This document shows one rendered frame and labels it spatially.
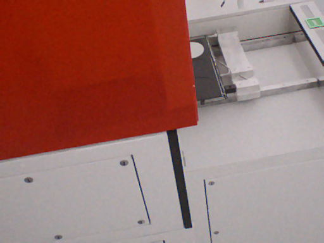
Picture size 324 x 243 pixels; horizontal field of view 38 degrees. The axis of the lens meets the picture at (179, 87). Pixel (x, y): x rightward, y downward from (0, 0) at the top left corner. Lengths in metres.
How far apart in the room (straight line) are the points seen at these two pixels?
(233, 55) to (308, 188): 0.55
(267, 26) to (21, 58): 1.24
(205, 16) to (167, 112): 0.90
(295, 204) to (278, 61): 0.54
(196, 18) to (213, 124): 0.46
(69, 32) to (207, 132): 0.83
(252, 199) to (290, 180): 0.15
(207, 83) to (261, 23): 0.42
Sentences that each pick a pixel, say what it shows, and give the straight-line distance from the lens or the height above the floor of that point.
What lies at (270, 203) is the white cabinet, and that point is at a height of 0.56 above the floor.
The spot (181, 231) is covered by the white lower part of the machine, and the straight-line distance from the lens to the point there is 1.41.
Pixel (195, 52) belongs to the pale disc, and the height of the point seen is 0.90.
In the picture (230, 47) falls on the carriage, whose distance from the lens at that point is 1.86.
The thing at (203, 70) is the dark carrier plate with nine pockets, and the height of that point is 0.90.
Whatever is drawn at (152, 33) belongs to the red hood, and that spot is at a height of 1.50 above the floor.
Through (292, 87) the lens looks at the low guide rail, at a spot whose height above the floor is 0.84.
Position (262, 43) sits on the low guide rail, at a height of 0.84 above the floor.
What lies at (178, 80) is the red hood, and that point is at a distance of 0.98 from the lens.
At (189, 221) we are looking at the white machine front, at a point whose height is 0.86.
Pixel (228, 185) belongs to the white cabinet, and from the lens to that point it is 1.61.
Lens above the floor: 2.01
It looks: 42 degrees down
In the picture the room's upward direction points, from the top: 8 degrees counter-clockwise
